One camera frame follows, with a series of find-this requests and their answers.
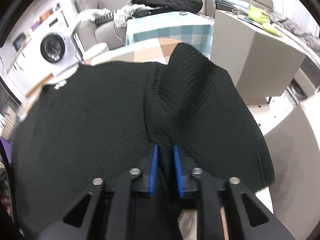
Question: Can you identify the yellow-green toy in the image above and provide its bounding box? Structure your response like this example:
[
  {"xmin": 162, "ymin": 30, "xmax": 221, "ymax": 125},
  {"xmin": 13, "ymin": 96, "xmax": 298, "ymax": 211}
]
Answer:
[{"xmin": 248, "ymin": 4, "xmax": 279, "ymax": 36}]

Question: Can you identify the white round stool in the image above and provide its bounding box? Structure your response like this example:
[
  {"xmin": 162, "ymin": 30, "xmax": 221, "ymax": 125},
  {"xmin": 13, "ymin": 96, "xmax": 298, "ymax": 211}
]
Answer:
[{"xmin": 83, "ymin": 42, "xmax": 109, "ymax": 64}]

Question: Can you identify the grey sofa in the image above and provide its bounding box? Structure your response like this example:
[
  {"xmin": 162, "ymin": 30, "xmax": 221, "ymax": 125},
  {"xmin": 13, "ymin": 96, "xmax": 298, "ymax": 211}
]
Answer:
[{"xmin": 75, "ymin": 0, "xmax": 131, "ymax": 50}]

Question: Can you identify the light blue blanket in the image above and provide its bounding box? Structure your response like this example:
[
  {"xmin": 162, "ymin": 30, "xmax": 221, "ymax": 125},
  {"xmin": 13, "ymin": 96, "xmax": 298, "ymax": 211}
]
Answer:
[{"xmin": 68, "ymin": 8, "xmax": 111, "ymax": 36}]

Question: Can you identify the grey crumpled cloth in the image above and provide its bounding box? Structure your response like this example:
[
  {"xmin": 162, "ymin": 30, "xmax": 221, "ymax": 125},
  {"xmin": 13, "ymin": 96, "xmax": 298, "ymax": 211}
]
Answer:
[{"xmin": 269, "ymin": 11, "xmax": 319, "ymax": 55}]

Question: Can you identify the light grey garment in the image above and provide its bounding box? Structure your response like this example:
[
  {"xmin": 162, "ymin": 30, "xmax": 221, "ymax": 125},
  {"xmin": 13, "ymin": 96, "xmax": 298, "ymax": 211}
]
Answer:
[{"xmin": 113, "ymin": 4, "xmax": 146, "ymax": 28}]

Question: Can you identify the black knit sweater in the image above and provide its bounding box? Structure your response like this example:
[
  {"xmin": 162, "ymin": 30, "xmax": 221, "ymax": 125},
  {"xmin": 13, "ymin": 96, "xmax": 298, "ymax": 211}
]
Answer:
[{"xmin": 12, "ymin": 43, "xmax": 274, "ymax": 239}]

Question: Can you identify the white washing machine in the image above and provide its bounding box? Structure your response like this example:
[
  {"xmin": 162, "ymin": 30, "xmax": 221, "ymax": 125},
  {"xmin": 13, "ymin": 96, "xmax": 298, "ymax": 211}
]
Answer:
[{"xmin": 23, "ymin": 9, "xmax": 79, "ymax": 76}]

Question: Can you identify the grey cardboard box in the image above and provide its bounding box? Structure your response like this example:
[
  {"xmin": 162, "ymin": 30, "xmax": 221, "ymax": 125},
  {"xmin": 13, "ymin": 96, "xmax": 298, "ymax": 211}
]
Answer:
[{"xmin": 211, "ymin": 10, "xmax": 305, "ymax": 106}]

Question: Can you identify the teal checkered small table cloth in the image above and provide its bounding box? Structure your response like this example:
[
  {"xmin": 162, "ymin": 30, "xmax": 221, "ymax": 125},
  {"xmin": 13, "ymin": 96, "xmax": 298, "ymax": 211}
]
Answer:
[{"xmin": 125, "ymin": 11, "xmax": 214, "ymax": 58}]

